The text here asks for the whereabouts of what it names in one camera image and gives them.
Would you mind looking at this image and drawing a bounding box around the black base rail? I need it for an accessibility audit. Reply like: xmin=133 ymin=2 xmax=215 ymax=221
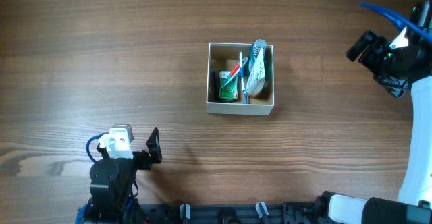
xmin=76 ymin=202 xmax=325 ymax=224

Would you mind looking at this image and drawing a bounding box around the blue cable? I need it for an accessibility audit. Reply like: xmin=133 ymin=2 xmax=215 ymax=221
xmin=85 ymin=132 xmax=107 ymax=164
xmin=358 ymin=1 xmax=432 ymax=46

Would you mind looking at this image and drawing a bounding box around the blue white toothbrush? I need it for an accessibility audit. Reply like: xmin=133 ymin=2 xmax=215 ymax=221
xmin=239 ymin=52 xmax=248 ymax=104

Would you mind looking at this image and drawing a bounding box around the white square cardboard box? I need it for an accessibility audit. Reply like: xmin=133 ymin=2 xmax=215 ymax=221
xmin=206 ymin=43 xmax=275 ymax=115

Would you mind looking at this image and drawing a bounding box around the right blue cable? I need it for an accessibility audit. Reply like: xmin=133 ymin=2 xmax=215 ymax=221
xmin=358 ymin=1 xmax=432 ymax=46

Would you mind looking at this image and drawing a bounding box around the blue disposable razor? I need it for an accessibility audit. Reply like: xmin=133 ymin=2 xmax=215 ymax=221
xmin=211 ymin=71 xmax=219 ymax=102

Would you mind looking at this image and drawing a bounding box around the green soap box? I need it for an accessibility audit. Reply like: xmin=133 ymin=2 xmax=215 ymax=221
xmin=219 ymin=71 xmax=238 ymax=102

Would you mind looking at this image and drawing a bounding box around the teal toothpaste tube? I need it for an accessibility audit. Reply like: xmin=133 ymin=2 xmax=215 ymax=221
xmin=221 ymin=57 xmax=249 ymax=88

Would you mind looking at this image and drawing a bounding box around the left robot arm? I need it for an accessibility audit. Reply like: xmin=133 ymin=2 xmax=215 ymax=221
xmin=75 ymin=124 xmax=162 ymax=224

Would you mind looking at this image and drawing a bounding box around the teal mouthwash bottle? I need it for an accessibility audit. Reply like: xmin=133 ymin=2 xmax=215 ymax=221
xmin=247 ymin=39 xmax=267 ymax=76

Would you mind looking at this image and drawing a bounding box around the white lotion tube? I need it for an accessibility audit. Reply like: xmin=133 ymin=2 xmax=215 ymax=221
xmin=246 ymin=49 xmax=266 ymax=97

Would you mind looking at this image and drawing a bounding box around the left blue cable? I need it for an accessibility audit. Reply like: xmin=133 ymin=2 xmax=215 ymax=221
xmin=85 ymin=132 xmax=107 ymax=164

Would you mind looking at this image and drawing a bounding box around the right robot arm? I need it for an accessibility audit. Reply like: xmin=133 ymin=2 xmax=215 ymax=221
xmin=311 ymin=0 xmax=431 ymax=224

